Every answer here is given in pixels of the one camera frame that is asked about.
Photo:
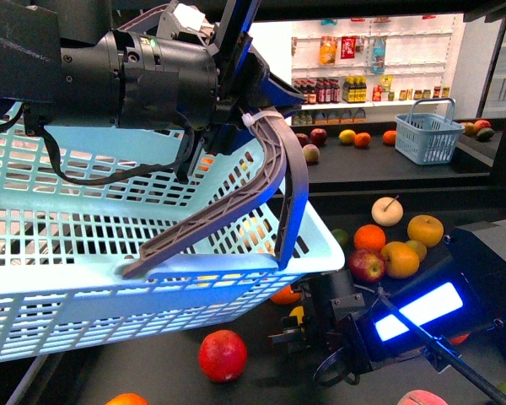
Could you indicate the large orange left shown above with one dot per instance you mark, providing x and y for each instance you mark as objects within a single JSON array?
[{"x": 285, "y": 296}]

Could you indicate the red pomegranate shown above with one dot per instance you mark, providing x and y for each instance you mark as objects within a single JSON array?
[{"x": 222, "y": 356}]

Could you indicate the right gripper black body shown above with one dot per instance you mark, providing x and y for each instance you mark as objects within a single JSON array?
[{"x": 332, "y": 306}]

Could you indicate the far peach on shelf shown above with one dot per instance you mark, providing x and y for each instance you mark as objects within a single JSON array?
[{"x": 311, "y": 154}]

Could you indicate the small blue basket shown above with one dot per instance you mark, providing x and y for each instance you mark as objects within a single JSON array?
[{"x": 427, "y": 138}]

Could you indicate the olive kiwi upper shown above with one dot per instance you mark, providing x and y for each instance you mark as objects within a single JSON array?
[{"x": 419, "y": 248}]

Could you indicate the large orange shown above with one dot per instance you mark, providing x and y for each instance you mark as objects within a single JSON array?
[
  {"x": 285, "y": 296},
  {"x": 127, "y": 398}
]

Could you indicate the large orange centre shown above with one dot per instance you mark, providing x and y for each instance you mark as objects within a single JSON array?
[{"x": 127, "y": 398}]

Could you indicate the orange persimmon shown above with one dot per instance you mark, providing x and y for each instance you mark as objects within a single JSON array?
[{"x": 455, "y": 341}]

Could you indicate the white pear with stem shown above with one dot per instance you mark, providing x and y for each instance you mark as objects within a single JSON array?
[{"x": 387, "y": 211}]

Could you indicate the teal plastic shopping basket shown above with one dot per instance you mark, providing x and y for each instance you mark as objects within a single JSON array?
[{"x": 62, "y": 248}]

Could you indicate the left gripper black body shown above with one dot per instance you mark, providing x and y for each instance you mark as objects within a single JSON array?
[{"x": 152, "y": 82}]

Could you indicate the red yellow apple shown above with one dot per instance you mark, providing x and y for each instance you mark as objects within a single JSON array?
[{"x": 367, "y": 266}]

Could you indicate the far lemon on shelf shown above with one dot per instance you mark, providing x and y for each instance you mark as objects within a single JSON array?
[{"x": 347, "y": 136}]

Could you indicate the far orange on shelf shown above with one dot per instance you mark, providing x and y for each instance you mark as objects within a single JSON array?
[{"x": 362, "y": 140}]

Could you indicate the small orange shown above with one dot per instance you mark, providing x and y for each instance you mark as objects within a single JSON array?
[{"x": 369, "y": 236}]

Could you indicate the grey basket handle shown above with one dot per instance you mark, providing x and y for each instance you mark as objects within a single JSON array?
[{"x": 283, "y": 164}]

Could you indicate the pink peach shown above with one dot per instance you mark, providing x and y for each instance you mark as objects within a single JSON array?
[{"x": 421, "y": 397}]

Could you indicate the white sauce bottle shelf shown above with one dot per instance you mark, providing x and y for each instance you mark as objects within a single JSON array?
[{"x": 370, "y": 69}]

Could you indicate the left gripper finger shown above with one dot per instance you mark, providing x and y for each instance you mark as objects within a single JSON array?
[
  {"x": 231, "y": 42},
  {"x": 258, "y": 88}
]

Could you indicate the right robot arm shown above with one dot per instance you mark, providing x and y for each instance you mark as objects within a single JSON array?
[{"x": 464, "y": 293}]

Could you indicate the black metal fruit shelf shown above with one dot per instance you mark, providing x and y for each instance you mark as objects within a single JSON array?
[{"x": 165, "y": 369}]

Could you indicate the green lime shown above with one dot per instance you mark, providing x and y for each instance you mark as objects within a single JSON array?
[{"x": 341, "y": 236}]

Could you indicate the far dark red apple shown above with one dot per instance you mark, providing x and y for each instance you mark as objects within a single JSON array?
[{"x": 318, "y": 137}]

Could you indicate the orange yellow mango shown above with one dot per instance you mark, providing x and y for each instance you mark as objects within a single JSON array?
[{"x": 401, "y": 260}]

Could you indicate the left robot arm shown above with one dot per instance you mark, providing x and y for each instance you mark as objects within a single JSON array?
[{"x": 63, "y": 63}]

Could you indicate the yellow lemon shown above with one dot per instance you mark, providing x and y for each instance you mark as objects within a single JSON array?
[
  {"x": 298, "y": 313},
  {"x": 254, "y": 236}
]

